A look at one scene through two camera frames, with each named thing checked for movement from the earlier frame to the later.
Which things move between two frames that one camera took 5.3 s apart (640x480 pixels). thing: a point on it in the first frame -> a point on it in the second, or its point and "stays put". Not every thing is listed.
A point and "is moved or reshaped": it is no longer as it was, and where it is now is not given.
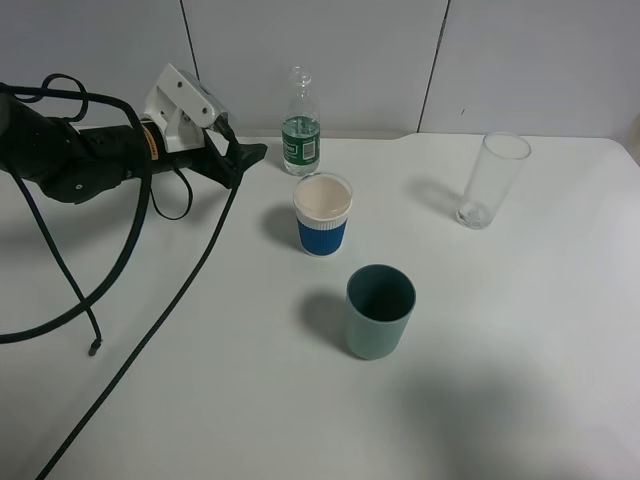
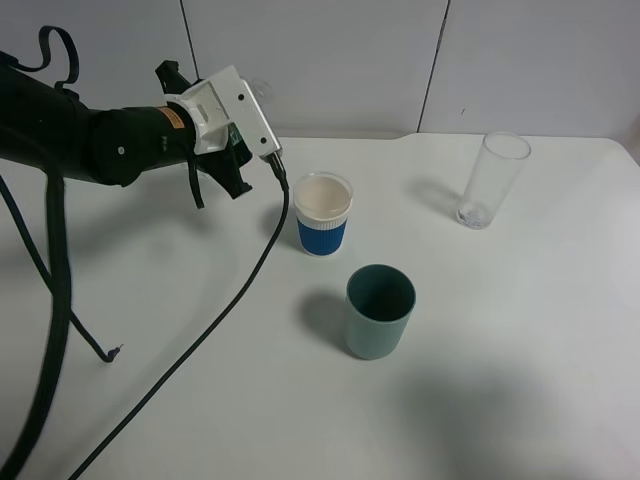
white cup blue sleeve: (322, 203) stays put
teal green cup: (379, 300) stays put
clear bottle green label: (301, 127) is moved or reshaped
